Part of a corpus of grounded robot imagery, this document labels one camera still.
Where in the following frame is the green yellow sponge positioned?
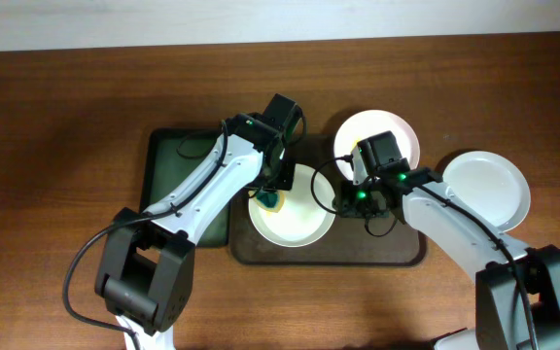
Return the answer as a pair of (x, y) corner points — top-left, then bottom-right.
(254, 191), (286, 213)

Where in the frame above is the white plate with stain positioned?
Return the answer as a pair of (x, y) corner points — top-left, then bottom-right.
(248, 164), (335, 248)

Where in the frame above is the grey-white plate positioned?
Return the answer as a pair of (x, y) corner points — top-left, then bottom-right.
(443, 151), (531, 231)

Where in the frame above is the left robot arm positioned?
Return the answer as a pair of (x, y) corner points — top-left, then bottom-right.
(95, 112), (306, 349)

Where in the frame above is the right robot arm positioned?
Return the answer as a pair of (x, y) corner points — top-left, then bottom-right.
(334, 168), (560, 350)

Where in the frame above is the dark brown tray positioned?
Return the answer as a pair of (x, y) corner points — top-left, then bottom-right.
(228, 134), (427, 267)

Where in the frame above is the green tray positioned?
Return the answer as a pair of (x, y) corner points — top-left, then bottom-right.
(138, 127), (235, 249)

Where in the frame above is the pink-white plate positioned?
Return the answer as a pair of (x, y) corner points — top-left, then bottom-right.
(333, 110), (420, 183)

